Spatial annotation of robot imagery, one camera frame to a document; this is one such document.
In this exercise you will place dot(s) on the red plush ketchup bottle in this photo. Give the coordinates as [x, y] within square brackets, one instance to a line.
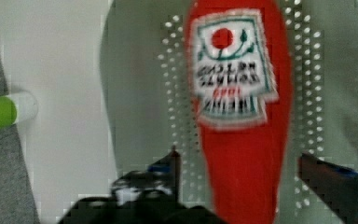
[239, 73]

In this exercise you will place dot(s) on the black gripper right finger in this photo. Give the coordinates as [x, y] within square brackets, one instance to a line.
[335, 185]

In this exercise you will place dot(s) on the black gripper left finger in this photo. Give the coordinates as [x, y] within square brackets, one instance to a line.
[162, 175]

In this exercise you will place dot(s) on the green oval strainer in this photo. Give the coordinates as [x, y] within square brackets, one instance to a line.
[149, 100]

